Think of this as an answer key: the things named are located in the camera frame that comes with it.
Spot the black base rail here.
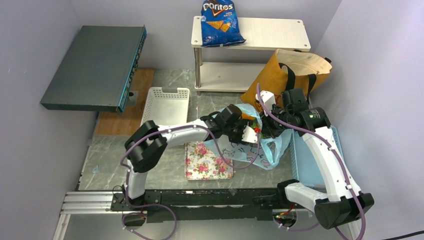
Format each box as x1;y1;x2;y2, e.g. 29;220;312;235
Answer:
110;188;295;223

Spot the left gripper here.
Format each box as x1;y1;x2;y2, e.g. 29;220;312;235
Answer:
224;119;254;146

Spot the light blue plastic basket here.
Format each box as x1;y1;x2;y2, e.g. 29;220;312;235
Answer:
288;130;326;192

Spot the light blue cartoon plastic bag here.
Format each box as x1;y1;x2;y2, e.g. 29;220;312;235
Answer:
205;103;294;171

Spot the wooden board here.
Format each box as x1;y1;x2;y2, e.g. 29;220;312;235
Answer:
94;68;155;136

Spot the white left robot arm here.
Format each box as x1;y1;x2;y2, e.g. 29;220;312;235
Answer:
120;104;260;210

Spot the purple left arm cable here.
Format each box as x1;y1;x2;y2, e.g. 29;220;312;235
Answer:
119;124;263;240

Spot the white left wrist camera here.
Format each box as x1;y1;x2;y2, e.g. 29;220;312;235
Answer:
241;126;261;144

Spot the floral pattern tray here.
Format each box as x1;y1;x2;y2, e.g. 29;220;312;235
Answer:
184;142;234;181

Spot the dark grey flat box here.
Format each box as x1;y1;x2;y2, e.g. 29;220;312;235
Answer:
40;25;147;114

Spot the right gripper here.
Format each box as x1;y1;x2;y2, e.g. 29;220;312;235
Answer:
259;104;293;139

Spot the blue Doritos chip bag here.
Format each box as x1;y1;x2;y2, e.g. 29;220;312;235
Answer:
200;0;246;48

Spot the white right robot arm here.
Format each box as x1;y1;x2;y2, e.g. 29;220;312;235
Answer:
255;85;375;230

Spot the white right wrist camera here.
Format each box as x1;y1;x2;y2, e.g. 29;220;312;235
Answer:
255;90;276;112

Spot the white plastic basket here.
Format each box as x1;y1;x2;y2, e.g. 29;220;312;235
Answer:
140;87;191;125

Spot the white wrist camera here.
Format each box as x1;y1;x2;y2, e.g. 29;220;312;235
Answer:
255;90;276;112
241;126;261;144

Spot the orange mango toy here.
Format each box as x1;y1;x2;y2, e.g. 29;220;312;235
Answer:
241;112;256;121

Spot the white two-tier shelf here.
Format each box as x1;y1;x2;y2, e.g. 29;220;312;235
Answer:
191;16;311;95

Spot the brown Trader Joe's tote bag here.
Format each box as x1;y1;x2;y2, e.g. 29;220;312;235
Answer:
240;49;333;112

